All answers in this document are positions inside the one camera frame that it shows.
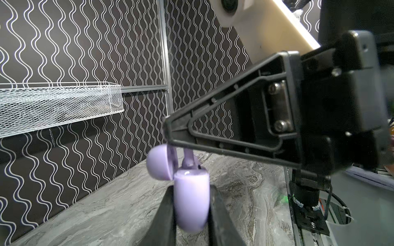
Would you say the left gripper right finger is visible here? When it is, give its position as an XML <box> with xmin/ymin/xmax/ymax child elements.
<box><xmin>208</xmin><ymin>185</ymin><xmax>246</xmax><ymax>246</ymax></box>

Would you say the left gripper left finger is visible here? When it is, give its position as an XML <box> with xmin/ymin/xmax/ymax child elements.
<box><xmin>139</xmin><ymin>186</ymin><xmax>176</xmax><ymax>246</ymax></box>

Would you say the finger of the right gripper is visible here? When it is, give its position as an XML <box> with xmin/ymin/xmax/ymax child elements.
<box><xmin>163</xmin><ymin>51</ymin><xmax>303</xmax><ymax>169</ymax></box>

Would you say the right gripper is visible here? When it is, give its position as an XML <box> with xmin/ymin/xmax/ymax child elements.
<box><xmin>301</xmin><ymin>30</ymin><xmax>391</xmax><ymax>175</ymax></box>

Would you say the purple round earbud case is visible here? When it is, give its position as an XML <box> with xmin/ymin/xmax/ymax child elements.
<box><xmin>146</xmin><ymin>144</ymin><xmax>210</xmax><ymax>233</ymax></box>

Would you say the purple earbud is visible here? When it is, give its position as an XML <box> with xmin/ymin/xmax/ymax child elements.
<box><xmin>182</xmin><ymin>148</ymin><xmax>201</xmax><ymax>170</ymax></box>

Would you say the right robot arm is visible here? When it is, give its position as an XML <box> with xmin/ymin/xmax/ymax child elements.
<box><xmin>163</xmin><ymin>1</ymin><xmax>394</xmax><ymax>176</ymax></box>

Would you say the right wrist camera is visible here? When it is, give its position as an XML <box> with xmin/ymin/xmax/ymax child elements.
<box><xmin>210</xmin><ymin>0</ymin><xmax>320</xmax><ymax>64</ymax></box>

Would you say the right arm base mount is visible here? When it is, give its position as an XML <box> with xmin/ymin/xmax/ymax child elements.
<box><xmin>289</xmin><ymin>175</ymin><xmax>352</xmax><ymax>237</ymax></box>

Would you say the white wire mesh basket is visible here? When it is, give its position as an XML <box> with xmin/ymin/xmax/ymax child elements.
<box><xmin>1</xmin><ymin>82</ymin><xmax>124</xmax><ymax>138</ymax></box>

